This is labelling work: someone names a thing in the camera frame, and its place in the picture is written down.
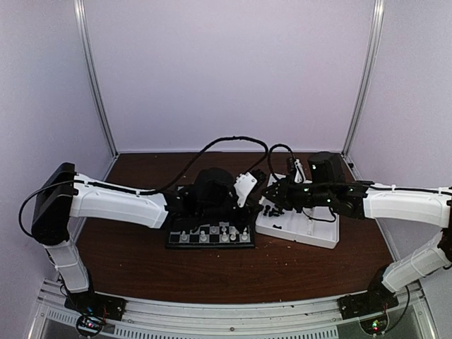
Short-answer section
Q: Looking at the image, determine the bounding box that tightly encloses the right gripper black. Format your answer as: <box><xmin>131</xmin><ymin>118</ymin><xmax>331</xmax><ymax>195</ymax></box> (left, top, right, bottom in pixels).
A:
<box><xmin>260</xmin><ymin>175</ymin><xmax>333</xmax><ymax>214</ymax></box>

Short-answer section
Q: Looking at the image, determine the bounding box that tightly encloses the black white chessboard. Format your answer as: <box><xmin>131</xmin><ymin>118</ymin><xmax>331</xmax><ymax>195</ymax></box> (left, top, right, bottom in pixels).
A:
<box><xmin>162</xmin><ymin>206</ymin><xmax>256</xmax><ymax>249</ymax></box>

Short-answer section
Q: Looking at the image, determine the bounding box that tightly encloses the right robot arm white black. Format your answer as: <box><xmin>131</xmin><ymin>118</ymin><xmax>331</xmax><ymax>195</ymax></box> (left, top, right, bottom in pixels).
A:
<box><xmin>262</xmin><ymin>179</ymin><xmax>451</xmax><ymax>312</ymax></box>

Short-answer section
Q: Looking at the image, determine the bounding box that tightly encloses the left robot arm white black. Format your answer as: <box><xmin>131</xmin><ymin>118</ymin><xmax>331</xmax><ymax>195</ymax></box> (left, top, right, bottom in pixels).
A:
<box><xmin>25</xmin><ymin>162</ymin><xmax>259</xmax><ymax>314</ymax></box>

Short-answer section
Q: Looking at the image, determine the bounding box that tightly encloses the black chess pieces lower cluster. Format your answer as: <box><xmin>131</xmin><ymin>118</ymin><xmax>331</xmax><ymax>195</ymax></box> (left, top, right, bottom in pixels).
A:
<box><xmin>263</xmin><ymin>205</ymin><xmax>285</xmax><ymax>217</ymax></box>

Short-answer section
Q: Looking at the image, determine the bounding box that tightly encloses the white chess pieces pile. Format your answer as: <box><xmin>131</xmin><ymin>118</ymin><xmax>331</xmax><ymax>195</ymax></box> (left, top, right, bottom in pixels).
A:
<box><xmin>307</xmin><ymin>219</ymin><xmax>314</xmax><ymax>235</ymax></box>

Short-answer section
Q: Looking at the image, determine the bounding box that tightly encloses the right controller board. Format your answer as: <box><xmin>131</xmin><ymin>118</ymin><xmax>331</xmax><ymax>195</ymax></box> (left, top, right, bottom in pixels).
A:
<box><xmin>359</xmin><ymin>316</ymin><xmax>388</xmax><ymax>335</ymax></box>

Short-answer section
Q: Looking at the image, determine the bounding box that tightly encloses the controller board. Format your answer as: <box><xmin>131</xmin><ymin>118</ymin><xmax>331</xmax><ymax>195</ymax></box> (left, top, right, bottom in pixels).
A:
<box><xmin>359</xmin><ymin>316</ymin><xmax>388</xmax><ymax>335</ymax></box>
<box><xmin>76</xmin><ymin>316</ymin><xmax>105</xmax><ymax>337</ymax></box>

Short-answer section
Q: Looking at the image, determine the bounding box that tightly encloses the left controller board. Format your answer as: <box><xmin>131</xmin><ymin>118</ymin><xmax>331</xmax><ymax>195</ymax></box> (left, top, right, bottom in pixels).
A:
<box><xmin>76</xmin><ymin>316</ymin><xmax>105</xmax><ymax>337</ymax></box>

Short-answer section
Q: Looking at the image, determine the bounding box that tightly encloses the white plastic tray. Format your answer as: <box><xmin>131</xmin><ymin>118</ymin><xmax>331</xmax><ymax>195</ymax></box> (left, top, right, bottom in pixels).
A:
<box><xmin>254</xmin><ymin>172</ymin><xmax>340</xmax><ymax>250</ymax></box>

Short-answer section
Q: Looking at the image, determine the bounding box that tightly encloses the left black cable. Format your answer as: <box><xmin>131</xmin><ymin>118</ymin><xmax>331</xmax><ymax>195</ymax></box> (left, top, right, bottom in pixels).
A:
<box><xmin>76</xmin><ymin>135</ymin><xmax>270</xmax><ymax>195</ymax></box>

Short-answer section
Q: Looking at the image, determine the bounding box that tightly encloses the black cable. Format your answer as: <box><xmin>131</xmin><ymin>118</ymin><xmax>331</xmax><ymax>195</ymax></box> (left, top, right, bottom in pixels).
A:
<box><xmin>267</xmin><ymin>143</ymin><xmax>297</xmax><ymax>181</ymax></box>
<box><xmin>76</xmin><ymin>135</ymin><xmax>270</xmax><ymax>195</ymax></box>

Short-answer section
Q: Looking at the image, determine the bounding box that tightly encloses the right black cable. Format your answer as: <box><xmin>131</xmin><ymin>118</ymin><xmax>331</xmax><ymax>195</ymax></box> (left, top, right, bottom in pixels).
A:
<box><xmin>267</xmin><ymin>143</ymin><xmax>297</xmax><ymax>181</ymax></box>

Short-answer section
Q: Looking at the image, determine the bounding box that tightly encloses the aluminium front rail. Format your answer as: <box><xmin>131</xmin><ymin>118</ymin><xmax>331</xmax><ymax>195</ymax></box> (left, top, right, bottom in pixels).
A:
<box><xmin>25</xmin><ymin>279</ymin><xmax>439</xmax><ymax>338</ymax></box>

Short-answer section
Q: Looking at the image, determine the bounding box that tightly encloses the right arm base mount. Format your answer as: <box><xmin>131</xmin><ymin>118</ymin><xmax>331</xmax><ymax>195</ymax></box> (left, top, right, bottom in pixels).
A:
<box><xmin>338</xmin><ymin>265</ymin><xmax>399</xmax><ymax>320</ymax></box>

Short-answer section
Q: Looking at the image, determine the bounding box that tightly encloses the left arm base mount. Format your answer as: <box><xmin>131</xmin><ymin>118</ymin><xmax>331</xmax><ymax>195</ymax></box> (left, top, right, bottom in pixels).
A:
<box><xmin>64</xmin><ymin>287</ymin><xmax>126</xmax><ymax>321</ymax></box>

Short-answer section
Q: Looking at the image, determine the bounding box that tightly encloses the right aluminium frame post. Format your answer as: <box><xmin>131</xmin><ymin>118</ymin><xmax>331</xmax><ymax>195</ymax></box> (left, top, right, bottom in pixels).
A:
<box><xmin>342</xmin><ymin>0</ymin><xmax>386</xmax><ymax>158</ymax></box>

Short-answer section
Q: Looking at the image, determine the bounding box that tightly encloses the aluminium frame post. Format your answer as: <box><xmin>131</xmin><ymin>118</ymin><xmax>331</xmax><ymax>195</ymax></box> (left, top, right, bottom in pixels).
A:
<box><xmin>342</xmin><ymin>0</ymin><xmax>386</xmax><ymax>158</ymax></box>
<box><xmin>73</xmin><ymin>0</ymin><xmax>119</xmax><ymax>157</ymax></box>

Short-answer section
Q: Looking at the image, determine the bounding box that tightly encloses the left aluminium frame post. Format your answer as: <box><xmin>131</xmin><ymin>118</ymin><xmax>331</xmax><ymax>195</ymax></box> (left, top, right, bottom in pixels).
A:
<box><xmin>73</xmin><ymin>0</ymin><xmax>119</xmax><ymax>157</ymax></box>

